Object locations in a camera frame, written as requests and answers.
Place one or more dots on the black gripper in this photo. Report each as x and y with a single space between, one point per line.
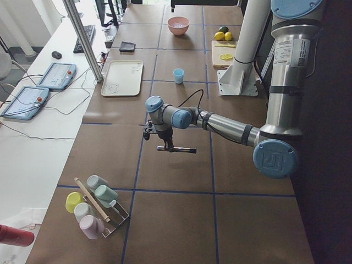
165 133

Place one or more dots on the steel muddler black tip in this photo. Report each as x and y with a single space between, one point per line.
177 149

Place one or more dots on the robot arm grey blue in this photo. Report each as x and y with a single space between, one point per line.
294 25

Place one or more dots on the light blue plastic cup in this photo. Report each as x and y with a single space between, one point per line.
178 75

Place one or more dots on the mint green cup on rack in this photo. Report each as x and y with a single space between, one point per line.
105 195

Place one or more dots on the grey-blue cup on rack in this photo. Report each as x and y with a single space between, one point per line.
94 181

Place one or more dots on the white cup on rack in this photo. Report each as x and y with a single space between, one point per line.
83 209

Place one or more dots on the yellow cup on rack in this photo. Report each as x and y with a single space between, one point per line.
72 200

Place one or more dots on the pink cup on rack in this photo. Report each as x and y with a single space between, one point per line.
91 226

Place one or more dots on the cream bear tray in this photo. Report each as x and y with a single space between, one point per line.
123 78

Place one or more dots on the lemon slices stack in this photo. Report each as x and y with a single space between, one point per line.
226 57

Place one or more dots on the wooden cutting board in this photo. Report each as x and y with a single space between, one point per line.
223 53

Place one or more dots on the pink bowl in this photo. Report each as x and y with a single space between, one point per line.
178 25

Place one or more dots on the yellow lemon left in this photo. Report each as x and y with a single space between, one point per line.
219 36

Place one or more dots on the yellow lemon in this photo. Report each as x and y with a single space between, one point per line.
228 36
219 36

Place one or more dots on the yellow lemon right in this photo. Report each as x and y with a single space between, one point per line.
228 36

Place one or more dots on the far teach pendant tablet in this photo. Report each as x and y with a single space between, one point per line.
58 76

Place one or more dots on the teach pendant tablet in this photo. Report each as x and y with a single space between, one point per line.
58 76
27 103

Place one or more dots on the black computer mouse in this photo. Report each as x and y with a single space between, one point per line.
56 55

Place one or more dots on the near teach pendant tablet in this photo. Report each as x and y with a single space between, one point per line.
27 103

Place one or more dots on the black monitor stand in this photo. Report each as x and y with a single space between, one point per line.
107 12

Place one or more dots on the red bottle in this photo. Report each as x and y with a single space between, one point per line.
16 237

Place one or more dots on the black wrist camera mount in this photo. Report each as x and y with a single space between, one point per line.
148 130

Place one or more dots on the white wire cup rack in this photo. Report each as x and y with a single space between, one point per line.
117 214

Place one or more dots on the wooden rack handle rod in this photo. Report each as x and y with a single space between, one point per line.
92 200

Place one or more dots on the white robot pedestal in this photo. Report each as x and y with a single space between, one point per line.
239 78

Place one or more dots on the aluminium frame post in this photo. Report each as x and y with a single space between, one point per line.
79 29

